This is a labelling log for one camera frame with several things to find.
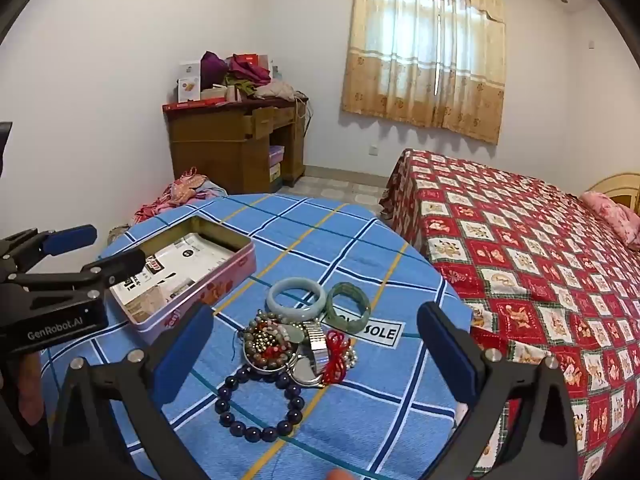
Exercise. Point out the pink floral cloth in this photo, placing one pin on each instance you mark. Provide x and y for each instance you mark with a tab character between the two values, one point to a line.
180	192

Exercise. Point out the pile of clothes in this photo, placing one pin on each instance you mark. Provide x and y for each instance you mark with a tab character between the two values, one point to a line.
265	85

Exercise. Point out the stacked storage boxes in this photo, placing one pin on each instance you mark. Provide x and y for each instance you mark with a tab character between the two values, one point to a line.
276	165

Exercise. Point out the wooden headboard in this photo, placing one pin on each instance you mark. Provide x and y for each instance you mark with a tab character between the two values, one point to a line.
617	185

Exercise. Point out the printed paper sheet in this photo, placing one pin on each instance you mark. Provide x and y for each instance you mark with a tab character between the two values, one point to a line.
170	270

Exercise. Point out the wooden desk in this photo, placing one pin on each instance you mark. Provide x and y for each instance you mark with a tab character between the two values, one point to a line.
210	145

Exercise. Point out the silver metal watch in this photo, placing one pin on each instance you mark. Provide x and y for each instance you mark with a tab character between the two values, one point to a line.
315	340

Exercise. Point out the pale jade pendant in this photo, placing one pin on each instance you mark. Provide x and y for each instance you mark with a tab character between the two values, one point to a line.
294	332

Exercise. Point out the white cardboard box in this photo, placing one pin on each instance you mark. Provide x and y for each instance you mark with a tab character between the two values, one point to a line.
189	82

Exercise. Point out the white cloth label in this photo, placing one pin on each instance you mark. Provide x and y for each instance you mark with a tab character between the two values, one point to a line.
380	333

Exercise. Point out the person's left hand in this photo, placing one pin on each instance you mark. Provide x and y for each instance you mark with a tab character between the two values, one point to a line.
30	385

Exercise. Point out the flat red box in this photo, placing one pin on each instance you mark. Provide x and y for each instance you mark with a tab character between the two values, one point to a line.
192	104

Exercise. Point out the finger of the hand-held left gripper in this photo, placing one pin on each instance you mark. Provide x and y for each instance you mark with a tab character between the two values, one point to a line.
120	265
70	238

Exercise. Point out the beige patterned curtain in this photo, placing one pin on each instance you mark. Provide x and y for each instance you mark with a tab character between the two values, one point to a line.
425	60

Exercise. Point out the pink pillow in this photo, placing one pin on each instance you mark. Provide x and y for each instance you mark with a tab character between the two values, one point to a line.
615	217

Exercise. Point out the red patterned bed blanket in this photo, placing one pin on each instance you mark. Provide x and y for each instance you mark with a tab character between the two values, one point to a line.
525	260

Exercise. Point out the green jade bangle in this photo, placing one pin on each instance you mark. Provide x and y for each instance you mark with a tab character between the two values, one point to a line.
331	305

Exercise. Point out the purple bag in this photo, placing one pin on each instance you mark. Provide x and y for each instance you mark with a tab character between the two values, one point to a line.
213	67

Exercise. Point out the blue checked tablecloth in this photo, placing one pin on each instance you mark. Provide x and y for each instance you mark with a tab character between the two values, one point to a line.
350	410

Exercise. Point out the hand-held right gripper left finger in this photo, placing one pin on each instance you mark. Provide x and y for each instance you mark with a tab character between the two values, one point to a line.
185	352

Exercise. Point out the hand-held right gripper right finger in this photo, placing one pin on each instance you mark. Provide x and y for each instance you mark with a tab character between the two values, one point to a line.
450	355

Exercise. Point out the white jade bangle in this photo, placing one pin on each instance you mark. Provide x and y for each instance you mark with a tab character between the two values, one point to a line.
272	302

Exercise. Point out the pink metal tin box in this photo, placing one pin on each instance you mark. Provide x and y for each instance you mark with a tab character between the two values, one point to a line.
200	285

